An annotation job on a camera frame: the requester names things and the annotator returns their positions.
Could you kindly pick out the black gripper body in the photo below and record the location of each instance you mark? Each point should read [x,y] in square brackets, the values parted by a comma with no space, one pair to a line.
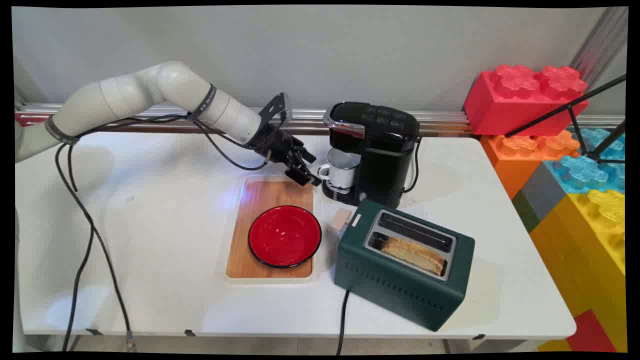
[276,145]

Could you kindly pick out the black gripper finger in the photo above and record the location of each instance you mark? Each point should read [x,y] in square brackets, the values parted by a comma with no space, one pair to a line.
[305,152]
[302,176]

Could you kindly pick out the wooden toaster lever knob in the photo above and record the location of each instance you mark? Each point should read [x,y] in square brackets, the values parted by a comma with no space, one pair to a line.
[341,220]

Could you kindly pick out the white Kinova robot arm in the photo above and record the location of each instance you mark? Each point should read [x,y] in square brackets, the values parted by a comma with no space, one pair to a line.
[175,85]

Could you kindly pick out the white enamel mug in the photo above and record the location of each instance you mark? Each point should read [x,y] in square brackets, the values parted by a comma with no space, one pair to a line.
[345,172]

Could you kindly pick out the wooden cutting board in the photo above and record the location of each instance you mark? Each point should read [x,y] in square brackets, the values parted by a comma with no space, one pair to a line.
[260,197]

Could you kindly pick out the red bowl with black rim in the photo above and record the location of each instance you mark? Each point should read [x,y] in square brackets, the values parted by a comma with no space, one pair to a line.
[284,236]

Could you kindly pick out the black coffee machine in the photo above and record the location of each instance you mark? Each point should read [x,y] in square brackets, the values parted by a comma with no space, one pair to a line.
[387,160]

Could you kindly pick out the toast bread slice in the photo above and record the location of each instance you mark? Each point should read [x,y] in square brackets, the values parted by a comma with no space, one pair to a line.
[415,255]

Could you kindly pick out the green two-slot toaster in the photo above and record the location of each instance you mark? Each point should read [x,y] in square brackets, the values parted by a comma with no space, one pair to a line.
[395,287]

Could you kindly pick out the giant orange toy brick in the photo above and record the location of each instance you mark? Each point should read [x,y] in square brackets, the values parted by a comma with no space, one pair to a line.
[515,160]

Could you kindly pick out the giant red toy brick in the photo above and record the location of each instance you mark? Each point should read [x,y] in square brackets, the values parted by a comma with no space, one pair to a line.
[520,107]

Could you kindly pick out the giant dark green toy brick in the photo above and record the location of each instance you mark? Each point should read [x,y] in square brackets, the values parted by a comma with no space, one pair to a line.
[525,210]

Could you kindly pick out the small red plastic piece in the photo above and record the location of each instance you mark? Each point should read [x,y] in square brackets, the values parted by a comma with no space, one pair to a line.
[30,119]

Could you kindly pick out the black tripod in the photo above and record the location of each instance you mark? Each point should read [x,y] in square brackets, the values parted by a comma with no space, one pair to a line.
[575,102]

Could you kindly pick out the giant blue toy brick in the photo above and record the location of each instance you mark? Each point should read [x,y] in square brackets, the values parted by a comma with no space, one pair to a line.
[585,172]

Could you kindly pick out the giant yellow toy brick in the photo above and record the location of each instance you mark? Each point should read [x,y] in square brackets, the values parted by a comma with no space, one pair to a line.
[590,250]

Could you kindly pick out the slanted aluminium profile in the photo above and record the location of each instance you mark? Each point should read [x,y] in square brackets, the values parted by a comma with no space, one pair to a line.
[600,45]

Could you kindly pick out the flat red toy brick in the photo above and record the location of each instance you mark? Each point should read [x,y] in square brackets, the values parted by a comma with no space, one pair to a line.
[592,332]

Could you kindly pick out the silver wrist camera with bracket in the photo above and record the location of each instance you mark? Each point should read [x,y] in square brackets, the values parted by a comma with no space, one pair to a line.
[278,107]

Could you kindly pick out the horizontal aluminium rail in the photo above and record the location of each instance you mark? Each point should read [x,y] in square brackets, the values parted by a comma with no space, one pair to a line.
[440,120]

